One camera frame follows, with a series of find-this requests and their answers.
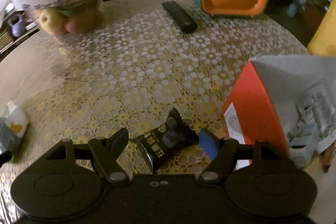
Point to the purple kettlebell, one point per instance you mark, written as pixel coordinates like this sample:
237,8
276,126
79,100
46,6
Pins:
17,25

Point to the red shoe box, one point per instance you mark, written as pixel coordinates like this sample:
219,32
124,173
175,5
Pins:
261,104

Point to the black glossy snack packet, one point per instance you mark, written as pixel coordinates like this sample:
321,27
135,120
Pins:
160,144

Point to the red apple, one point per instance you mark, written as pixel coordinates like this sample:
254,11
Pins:
86,21

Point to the silver printed sachet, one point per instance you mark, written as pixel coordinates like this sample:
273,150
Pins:
315,121

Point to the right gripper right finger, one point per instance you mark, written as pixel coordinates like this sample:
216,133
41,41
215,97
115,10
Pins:
221,152

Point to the yellow apple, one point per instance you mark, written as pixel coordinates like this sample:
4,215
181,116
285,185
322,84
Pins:
51,20

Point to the green white tissue pack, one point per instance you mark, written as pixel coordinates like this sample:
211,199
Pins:
14,123

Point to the yellow giraffe chair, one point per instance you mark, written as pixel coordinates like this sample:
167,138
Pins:
323,42

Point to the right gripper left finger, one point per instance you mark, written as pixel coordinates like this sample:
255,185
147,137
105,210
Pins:
105,153

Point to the pink small roll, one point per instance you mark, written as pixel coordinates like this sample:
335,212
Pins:
326,157

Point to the light blue small box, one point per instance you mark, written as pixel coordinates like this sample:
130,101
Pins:
302,156

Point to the black remote control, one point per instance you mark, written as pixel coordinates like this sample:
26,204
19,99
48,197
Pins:
182,19

